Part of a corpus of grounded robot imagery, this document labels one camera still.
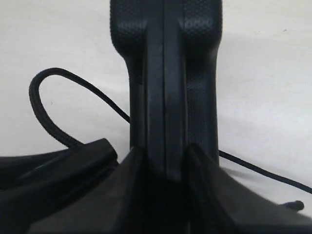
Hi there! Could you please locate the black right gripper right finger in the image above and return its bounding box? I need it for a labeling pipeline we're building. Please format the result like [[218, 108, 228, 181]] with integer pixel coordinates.
[[187, 144, 312, 234]]

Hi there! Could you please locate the black cord with loop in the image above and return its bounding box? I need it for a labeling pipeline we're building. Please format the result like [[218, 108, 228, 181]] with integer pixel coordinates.
[[28, 67, 312, 213]]

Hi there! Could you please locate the black plastic carry case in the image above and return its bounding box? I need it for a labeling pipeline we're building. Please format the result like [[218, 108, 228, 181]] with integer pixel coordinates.
[[110, 0, 222, 182]]

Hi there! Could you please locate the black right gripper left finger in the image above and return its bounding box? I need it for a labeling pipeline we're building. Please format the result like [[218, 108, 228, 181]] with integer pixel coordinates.
[[0, 139, 145, 234]]

